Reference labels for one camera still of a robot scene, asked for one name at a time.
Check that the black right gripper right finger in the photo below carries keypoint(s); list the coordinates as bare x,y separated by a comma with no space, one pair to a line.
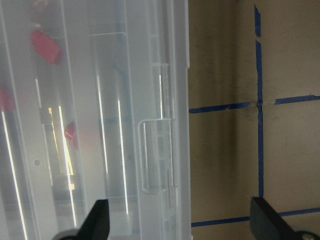
266,223

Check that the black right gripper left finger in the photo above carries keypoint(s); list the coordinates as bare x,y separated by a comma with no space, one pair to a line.
97,223

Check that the clear plastic box lid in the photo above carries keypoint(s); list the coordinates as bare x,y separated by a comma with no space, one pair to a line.
122,80

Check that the red block centre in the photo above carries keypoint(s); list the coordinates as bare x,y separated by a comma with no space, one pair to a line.
70,133

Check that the red block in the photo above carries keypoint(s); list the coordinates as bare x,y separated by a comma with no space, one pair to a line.
7,101
70,133
46,47

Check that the red block front left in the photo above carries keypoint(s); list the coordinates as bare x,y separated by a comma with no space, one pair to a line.
7,101

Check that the red block upper middle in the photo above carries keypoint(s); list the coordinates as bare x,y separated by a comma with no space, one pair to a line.
46,47

